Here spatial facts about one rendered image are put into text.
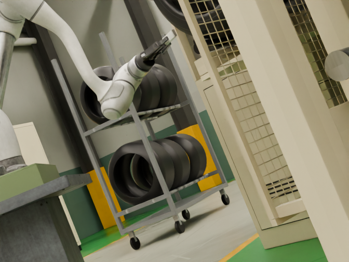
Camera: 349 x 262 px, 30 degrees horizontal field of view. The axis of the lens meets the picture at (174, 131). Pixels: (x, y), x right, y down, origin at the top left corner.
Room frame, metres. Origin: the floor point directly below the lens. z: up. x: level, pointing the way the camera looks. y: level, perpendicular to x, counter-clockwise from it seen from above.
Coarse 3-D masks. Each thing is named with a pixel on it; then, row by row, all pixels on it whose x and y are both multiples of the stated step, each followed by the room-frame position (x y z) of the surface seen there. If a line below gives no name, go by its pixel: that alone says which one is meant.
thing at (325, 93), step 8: (304, 24) 2.45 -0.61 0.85; (312, 24) 2.48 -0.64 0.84; (320, 40) 2.49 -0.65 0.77; (304, 48) 2.45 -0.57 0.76; (312, 48) 2.44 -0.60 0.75; (320, 48) 2.47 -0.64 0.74; (312, 56) 2.43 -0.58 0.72; (320, 56) 2.46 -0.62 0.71; (312, 64) 2.44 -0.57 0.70; (320, 64) 2.45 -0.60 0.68; (320, 72) 2.43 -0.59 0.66; (328, 80) 2.45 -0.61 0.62; (336, 88) 2.47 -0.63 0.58; (328, 96) 2.44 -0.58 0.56; (344, 96) 2.49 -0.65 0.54; (328, 104) 2.45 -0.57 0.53; (336, 104) 2.44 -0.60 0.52
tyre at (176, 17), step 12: (156, 0) 2.38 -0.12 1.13; (168, 0) 2.36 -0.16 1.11; (192, 0) 2.56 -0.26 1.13; (216, 0) 2.55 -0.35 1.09; (168, 12) 2.36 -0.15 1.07; (180, 12) 2.31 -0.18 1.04; (204, 12) 2.55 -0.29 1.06; (180, 24) 2.34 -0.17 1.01; (204, 24) 2.26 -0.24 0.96; (216, 24) 2.23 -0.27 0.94; (204, 36) 2.32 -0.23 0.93; (216, 36) 2.29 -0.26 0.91
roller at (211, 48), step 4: (228, 36) 2.41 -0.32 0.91; (232, 36) 2.42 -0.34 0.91; (208, 40) 2.34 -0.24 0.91; (216, 40) 2.36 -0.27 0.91; (224, 40) 2.39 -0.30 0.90; (208, 44) 2.32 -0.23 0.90; (220, 44) 2.37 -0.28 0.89; (224, 44) 2.39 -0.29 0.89; (228, 44) 2.40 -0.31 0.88; (232, 44) 2.43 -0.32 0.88; (196, 48) 2.32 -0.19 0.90; (212, 48) 2.35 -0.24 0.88; (216, 48) 2.36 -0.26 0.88; (220, 48) 2.39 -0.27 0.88; (196, 52) 2.32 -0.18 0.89
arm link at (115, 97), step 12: (36, 12) 2.59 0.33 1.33; (48, 12) 2.61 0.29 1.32; (48, 24) 2.63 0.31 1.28; (60, 24) 2.64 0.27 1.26; (60, 36) 2.66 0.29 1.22; (72, 36) 2.66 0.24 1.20; (72, 48) 2.65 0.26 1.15; (84, 60) 2.65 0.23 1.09; (84, 72) 2.64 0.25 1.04; (96, 84) 2.65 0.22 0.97; (108, 84) 2.66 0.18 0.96; (120, 84) 2.68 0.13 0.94; (108, 96) 2.64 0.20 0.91; (120, 96) 2.66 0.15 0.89; (132, 96) 2.72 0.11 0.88; (108, 108) 2.63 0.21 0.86; (120, 108) 2.64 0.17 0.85
